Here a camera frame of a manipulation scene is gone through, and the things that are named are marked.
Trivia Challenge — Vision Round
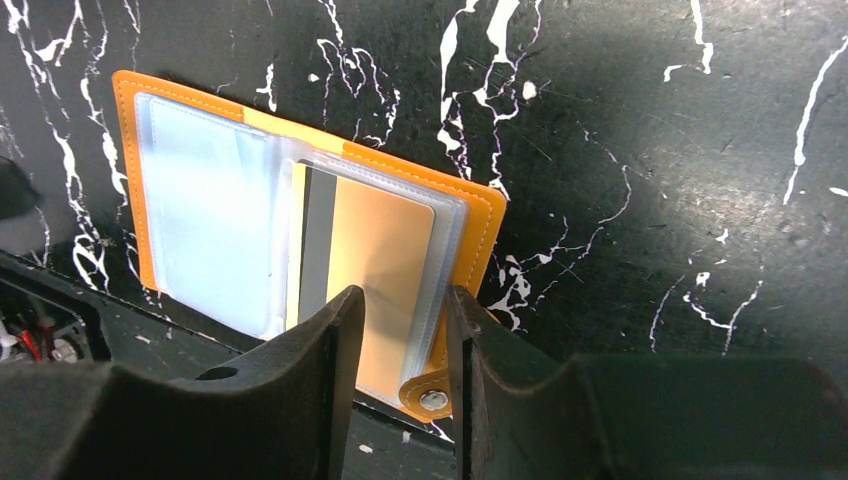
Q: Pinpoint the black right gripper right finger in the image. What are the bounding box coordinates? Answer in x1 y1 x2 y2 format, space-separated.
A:
447 286 847 479

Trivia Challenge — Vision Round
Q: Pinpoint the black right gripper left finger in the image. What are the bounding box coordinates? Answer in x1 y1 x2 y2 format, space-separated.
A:
1 286 365 479

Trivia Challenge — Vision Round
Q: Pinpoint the orange leather card holder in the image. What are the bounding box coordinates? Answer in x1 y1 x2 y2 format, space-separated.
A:
112 70 506 422

